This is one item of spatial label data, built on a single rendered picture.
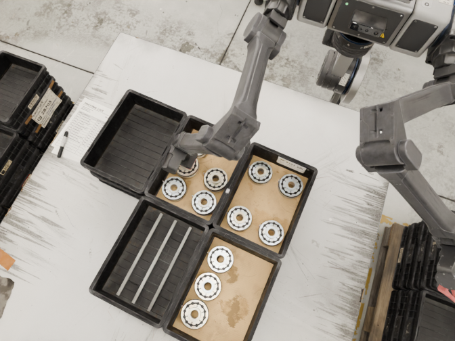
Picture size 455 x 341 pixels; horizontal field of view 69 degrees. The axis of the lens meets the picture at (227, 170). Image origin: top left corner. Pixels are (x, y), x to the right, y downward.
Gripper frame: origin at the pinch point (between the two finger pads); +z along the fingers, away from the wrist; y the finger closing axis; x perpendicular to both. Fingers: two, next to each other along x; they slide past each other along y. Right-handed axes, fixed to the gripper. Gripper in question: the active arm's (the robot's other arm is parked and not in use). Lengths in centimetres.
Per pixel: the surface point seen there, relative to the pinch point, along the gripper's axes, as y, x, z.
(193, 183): 4.9, -4.7, 7.2
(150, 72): -47, 43, 20
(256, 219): 36.1, -7.7, 7.9
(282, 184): 40.0, 10.3, 5.6
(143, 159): -20.1, -4.3, 6.7
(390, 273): 120, 11, 79
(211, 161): 7.6, 7.7, 7.5
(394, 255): 119, 22, 80
